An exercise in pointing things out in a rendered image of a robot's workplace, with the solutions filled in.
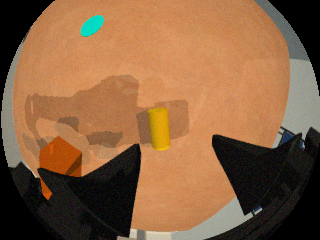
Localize yellow cylinder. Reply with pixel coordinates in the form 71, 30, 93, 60
148, 108, 171, 151

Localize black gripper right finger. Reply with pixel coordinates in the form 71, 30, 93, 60
212, 132, 303, 216

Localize cyan circle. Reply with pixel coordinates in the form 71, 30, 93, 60
80, 15, 104, 37

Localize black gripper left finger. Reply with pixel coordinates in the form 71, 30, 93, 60
37, 144, 141, 239

